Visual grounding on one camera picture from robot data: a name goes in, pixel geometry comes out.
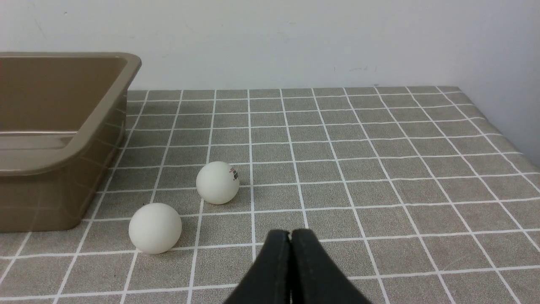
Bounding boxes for white ball with logo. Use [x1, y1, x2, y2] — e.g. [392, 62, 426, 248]
[195, 161, 240, 205]

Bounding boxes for grey checked tablecloth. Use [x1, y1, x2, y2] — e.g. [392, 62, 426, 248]
[1, 86, 539, 304]

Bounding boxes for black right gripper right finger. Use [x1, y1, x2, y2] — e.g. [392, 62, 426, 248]
[291, 229, 370, 304]

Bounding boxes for olive plastic bin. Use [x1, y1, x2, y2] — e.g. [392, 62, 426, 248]
[0, 52, 142, 233]

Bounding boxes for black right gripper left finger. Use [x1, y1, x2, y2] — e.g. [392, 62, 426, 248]
[224, 230, 291, 304]

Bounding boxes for plain white table-tennis ball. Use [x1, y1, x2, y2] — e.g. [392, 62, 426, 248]
[128, 203, 183, 255]

